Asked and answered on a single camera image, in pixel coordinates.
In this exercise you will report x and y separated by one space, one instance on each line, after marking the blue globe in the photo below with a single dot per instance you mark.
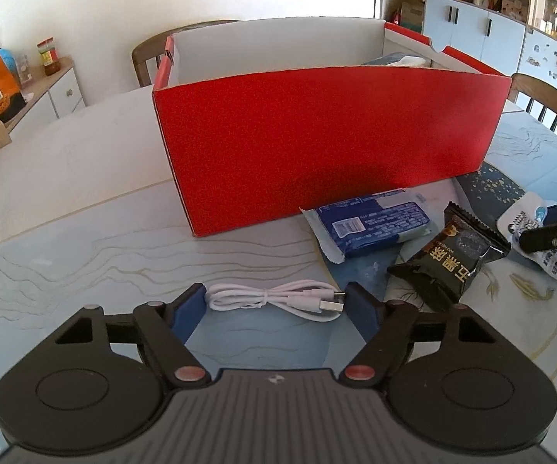
9 61

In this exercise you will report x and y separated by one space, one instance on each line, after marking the white drawer cabinet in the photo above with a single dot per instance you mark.
48 98

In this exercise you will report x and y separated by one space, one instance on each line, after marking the blue patterned table mat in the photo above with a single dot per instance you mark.
137 247

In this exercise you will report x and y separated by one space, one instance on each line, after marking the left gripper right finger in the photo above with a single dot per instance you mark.
386 329

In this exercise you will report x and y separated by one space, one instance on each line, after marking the grey shoe cabinet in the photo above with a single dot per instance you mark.
505 24

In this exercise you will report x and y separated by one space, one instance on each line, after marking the blue tissue packet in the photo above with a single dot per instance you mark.
354 227

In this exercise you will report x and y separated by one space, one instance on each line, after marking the red cardboard box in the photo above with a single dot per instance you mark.
261 119

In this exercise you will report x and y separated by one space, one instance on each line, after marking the brown wooden chair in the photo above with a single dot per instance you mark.
153 49

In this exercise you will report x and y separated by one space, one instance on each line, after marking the red-labelled jar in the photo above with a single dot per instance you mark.
49 56

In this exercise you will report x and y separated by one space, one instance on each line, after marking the black snack packet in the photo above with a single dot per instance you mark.
442 270

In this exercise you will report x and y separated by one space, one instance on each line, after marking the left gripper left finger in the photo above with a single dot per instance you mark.
163 329

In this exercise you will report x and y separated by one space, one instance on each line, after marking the white pink snack pouch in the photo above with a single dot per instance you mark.
531 227

